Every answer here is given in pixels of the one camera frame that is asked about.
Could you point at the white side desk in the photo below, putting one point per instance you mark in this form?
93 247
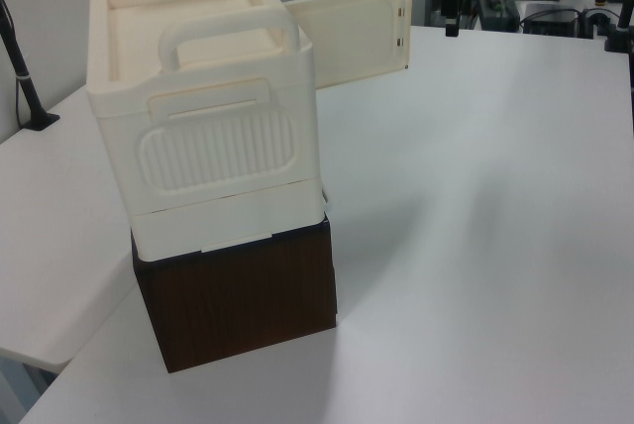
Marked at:
54 226

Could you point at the black box with green light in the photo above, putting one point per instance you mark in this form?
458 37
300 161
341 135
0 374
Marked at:
497 10

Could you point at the cream plastic storage cabinet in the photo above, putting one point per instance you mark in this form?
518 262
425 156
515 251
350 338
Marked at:
208 161

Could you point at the white plastic strip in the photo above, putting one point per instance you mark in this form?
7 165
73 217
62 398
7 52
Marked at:
356 37

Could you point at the black clamp stand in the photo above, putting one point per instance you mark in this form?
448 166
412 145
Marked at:
619 32

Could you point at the black flat device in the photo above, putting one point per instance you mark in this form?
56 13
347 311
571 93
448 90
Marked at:
550 20

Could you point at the black camera pole with foot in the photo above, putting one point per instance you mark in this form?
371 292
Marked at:
22 82

